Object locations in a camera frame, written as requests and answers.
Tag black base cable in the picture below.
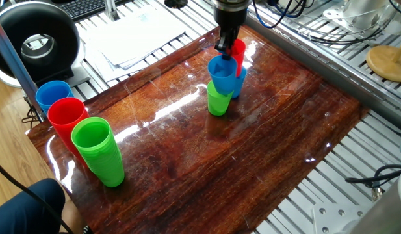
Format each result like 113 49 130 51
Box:
344 163 401 190

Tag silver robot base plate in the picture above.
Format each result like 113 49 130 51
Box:
312 203 378 234

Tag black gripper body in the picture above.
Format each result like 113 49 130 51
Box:
213 9 249 33

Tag grey aluminium table rail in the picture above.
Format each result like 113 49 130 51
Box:
244 12 401 129

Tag blue cup stack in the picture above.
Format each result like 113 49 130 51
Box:
35 80 75 116

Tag aluminium frame post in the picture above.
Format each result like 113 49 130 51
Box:
0 12 47 123

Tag silver stand post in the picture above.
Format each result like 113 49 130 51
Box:
104 0 120 22

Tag red cup stack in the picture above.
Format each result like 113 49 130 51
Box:
47 97 90 168

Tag black round foot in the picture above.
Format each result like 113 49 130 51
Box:
163 0 188 10

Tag blue plastic cup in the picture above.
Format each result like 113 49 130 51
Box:
231 66 248 99
207 54 239 96

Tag round wooden stand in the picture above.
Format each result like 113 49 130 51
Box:
365 34 401 83

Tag silver spare mounting plate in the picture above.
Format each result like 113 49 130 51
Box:
322 0 395 32

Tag long black cable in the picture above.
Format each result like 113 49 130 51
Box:
0 157 75 234

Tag person leg blue trousers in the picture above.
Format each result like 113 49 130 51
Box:
0 177 66 234

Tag green cup stack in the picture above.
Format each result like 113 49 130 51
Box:
71 116 125 189

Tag red plastic cup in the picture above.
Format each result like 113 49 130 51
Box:
226 38 247 78

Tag white paper sheets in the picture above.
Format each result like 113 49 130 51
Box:
79 5 188 82

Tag black keyboard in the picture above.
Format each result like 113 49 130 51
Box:
58 0 131 23

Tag black table cables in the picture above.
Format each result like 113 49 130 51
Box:
268 0 401 45

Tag black ring-shaped fan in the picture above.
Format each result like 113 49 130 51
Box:
0 1 81 84

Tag green plastic cup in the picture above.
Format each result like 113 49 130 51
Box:
207 80 234 117

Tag tangled black floor cables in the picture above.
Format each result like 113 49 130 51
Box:
21 97 42 130

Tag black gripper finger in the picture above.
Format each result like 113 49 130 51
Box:
214 31 232 61
230 31 240 53

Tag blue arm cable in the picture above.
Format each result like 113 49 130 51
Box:
252 0 309 29

